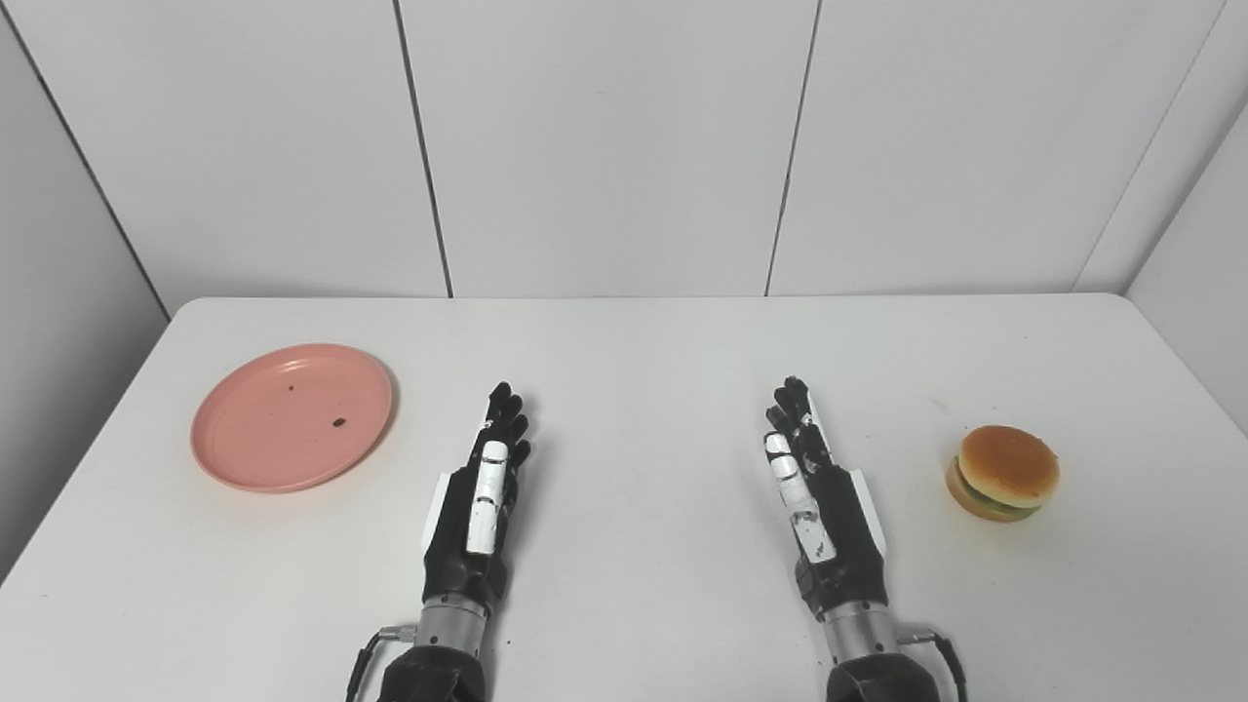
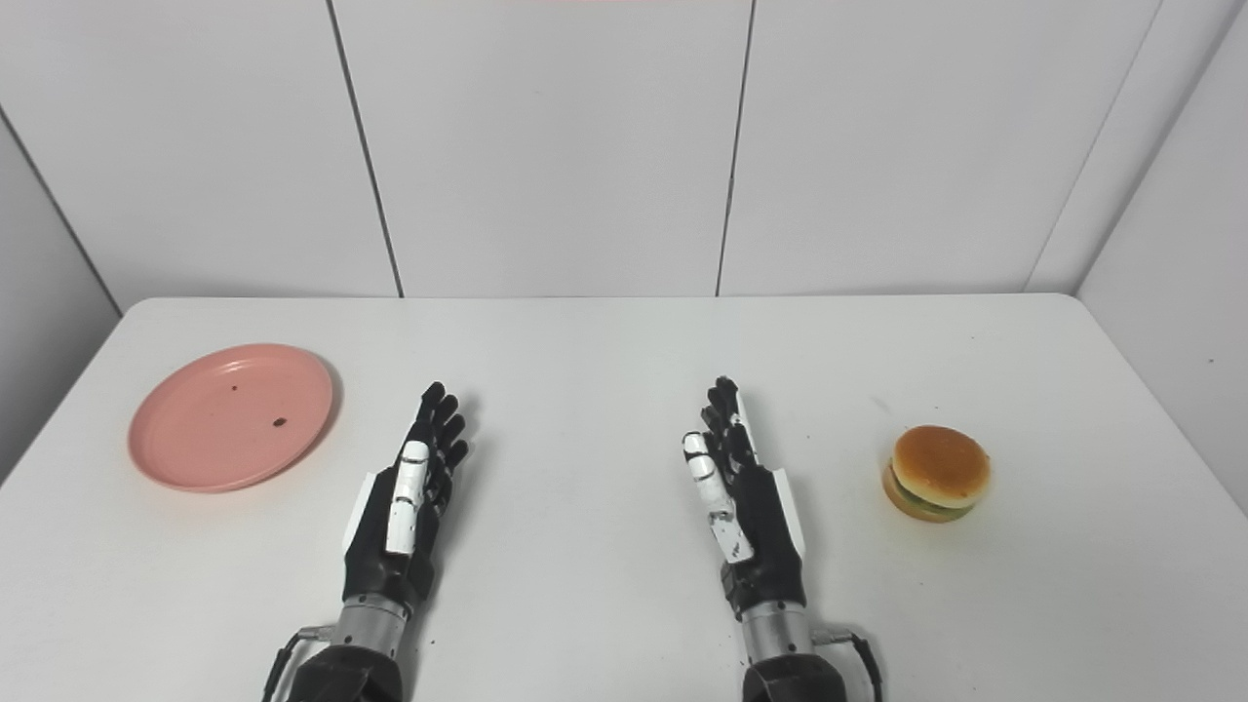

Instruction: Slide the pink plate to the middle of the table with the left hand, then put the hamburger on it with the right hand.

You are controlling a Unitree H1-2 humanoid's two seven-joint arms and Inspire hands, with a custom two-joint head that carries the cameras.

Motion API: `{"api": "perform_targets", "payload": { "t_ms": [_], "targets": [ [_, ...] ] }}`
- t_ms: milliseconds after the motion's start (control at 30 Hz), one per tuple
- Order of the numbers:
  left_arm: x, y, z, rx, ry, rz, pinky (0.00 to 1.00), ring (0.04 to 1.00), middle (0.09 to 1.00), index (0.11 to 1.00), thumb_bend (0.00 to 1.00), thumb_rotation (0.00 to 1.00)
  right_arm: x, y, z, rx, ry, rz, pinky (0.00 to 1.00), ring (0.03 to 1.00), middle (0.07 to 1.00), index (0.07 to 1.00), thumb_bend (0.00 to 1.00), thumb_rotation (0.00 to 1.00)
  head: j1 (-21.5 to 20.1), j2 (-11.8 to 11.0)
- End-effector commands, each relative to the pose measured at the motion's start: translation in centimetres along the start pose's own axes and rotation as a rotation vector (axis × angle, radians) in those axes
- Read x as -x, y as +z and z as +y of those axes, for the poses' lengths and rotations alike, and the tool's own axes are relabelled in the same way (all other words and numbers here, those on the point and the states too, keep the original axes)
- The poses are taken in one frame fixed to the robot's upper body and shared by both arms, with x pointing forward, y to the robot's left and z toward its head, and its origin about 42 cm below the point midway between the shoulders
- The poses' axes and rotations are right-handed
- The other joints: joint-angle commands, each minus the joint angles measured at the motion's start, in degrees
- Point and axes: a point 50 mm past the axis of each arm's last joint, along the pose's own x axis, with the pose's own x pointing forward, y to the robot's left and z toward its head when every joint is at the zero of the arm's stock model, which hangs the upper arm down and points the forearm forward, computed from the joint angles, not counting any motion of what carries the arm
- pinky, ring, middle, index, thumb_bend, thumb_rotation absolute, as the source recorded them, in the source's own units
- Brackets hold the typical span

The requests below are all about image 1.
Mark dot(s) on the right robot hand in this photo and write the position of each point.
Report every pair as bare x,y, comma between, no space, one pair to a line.
835,531

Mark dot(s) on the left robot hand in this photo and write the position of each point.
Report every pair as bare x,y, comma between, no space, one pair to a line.
466,526

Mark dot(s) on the toy hamburger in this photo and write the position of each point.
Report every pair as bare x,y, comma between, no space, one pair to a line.
1004,473

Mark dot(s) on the pink round plate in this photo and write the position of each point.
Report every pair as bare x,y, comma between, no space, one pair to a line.
292,416

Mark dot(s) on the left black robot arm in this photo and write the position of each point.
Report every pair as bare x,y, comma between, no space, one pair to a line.
444,653

